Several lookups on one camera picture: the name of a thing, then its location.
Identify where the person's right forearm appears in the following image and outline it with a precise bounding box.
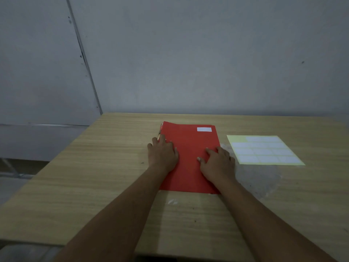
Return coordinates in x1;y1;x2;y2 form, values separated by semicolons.
215;178;338;262

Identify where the person's right hand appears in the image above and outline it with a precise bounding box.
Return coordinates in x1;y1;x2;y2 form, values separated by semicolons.
197;146;236;186

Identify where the person's left forearm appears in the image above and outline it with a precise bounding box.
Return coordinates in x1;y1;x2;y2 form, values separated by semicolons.
52;164;170;262

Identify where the yellow sheet of white stickers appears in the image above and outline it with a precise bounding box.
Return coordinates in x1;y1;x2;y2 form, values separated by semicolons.
226;135;306;166

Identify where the person's left hand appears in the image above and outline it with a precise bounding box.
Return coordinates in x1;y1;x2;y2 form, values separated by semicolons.
147;134;179;174

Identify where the grey metal frame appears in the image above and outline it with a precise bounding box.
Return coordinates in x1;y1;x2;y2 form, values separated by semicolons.
0;158;35;179

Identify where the red book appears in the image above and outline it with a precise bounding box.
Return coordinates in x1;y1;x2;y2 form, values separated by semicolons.
158;121;221;195

